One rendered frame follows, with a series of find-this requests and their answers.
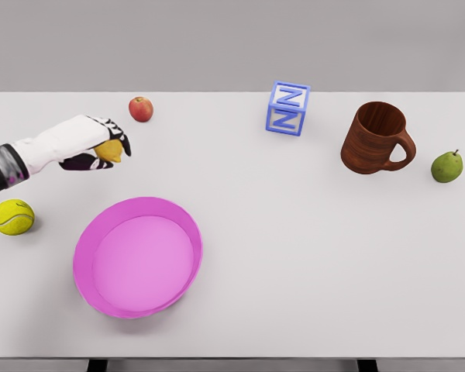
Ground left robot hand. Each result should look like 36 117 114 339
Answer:
46 114 133 171

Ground yellow lemon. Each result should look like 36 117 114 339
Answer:
93 139 125 164

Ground green pear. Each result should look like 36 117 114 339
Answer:
430 149 464 184

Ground red apple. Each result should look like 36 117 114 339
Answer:
128 96 154 123

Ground pink plate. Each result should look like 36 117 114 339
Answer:
72 196 204 320

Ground blue letter block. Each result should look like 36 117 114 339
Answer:
265 80 312 137

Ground brown wooden mug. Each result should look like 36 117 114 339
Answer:
339 101 417 175

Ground yellow tennis ball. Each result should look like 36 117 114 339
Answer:
0 198 36 236

